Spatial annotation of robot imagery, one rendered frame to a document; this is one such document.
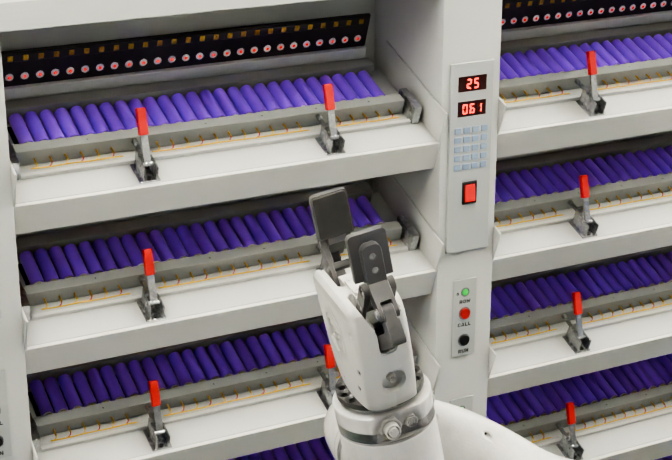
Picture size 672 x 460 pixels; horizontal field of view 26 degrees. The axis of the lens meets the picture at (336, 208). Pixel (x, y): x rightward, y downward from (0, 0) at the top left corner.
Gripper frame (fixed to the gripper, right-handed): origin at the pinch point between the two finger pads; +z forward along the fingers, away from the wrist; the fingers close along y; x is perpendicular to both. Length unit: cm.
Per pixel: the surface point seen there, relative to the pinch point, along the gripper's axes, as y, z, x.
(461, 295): 77, -53, 35
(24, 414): 68, -44, -30
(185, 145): 79, -19, 1
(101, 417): 76, -53, -20
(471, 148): 78, -31, 40
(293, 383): 81, -60, 8
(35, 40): 90, -3, -14
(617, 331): 85, -72, 62
